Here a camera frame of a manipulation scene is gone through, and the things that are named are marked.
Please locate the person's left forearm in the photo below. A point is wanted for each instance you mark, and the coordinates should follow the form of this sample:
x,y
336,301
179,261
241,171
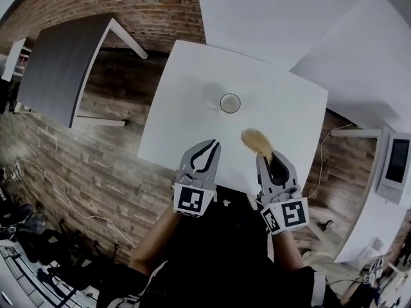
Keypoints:
x,y
154,239

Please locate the another person's forearm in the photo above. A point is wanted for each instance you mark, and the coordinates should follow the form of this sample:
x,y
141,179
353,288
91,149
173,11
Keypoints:
x,y
351,292

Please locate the black office chair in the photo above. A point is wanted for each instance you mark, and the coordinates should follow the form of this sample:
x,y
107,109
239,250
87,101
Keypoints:
x,y
19,215
61,249

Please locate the person's right forearm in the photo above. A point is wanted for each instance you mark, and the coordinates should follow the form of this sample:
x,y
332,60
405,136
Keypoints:
x,y
287,250

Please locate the yellow fuzzy sponge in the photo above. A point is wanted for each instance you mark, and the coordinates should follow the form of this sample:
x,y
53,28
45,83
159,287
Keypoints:
x,y
255,141

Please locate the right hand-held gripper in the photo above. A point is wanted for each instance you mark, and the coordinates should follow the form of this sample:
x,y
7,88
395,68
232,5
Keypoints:
x,y
290,215

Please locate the person's black shirt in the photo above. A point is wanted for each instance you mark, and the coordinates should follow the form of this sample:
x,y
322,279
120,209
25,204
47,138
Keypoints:
x,y
218,252

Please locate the dark grey table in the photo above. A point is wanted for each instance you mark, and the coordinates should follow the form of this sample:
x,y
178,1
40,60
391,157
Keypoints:
x,y
54,66

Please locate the white appliance with dark screen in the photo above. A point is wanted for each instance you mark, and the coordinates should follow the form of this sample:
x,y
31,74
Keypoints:
x,y
390,184

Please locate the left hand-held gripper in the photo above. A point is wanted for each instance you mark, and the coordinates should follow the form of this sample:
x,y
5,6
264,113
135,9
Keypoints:
x,y
189,201

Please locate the person's beige trouser leg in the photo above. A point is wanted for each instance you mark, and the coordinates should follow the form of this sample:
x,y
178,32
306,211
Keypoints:
x,y
324,255

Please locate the white cup with dark rim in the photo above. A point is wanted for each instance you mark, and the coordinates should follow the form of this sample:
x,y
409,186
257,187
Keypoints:
x,y
230,104

